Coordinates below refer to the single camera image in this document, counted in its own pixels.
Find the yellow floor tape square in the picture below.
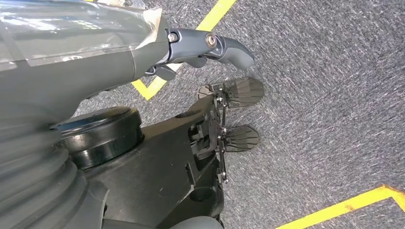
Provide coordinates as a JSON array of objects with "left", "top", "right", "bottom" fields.
[{"left": 131, "top": 0, "right": 237, "bottom": 101}]

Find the black robot foot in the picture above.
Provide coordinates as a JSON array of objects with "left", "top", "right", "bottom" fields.
[
  {"left": 197, "top": 76, "right": 265, "bottom": 109},
  {"left": 221, "top": 125, "right": 260, "bottom": 153}
]

